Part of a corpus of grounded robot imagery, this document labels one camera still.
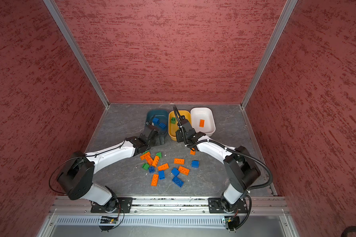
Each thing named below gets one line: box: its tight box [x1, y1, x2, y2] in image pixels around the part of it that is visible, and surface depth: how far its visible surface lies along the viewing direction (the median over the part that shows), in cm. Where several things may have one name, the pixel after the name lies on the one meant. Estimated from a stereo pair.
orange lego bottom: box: [150, 173, 159, 187], surface depth 83 cm
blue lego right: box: [190, 159, 200, 168], surface depth 90 cm
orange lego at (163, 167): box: [157, 162, 170, 172], surface depth 89 cm
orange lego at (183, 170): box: [178, 165, 190, 176], surface depth 88 cm
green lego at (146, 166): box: [141, 162, 150, 171], surface depth 87 cm
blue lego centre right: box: [171, 167, 180, 180], surface depth 87 cm
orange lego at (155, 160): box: [151, 155, 160, 167], surface depth 89 cm
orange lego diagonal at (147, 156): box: [141, 151, 154, 166], surface depth 91 cm
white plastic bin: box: [189, 107, 217, 137], surface depth 112 cm
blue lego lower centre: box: [158, 170, 166, 180], surface depth 87 cm
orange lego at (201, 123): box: [198, 119, 206, 128], surface depth 109 cm
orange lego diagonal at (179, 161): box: [173, 158, 185, 165], surface depth 91 cm
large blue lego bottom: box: [172, 175, 184, 189], surface depth 84 cm
